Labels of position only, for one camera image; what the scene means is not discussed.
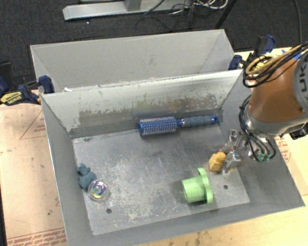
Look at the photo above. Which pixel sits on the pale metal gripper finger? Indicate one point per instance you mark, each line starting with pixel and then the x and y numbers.
pixel 232 159
pixel 232 135

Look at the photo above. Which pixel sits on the yellow block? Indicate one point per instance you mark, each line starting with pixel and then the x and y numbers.
pixel 217 162

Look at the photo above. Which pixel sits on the green plastic flanged cylinder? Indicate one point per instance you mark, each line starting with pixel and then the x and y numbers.
pixel 195 188

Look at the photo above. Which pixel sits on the blue hairbrush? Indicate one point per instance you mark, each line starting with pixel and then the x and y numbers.
pixel 158 126

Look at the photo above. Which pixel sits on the grey metal bin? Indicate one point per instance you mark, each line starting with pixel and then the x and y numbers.
pixel 149 176

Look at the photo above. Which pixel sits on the clear iridescent glass ball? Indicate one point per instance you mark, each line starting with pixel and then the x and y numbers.
pixel 98 190

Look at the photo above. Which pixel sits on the blue-grey toy animal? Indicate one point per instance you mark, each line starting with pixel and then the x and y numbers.
pixel 84 178

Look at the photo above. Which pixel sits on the black cylinder on white bracket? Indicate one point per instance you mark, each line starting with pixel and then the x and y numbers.
pixel 301 130

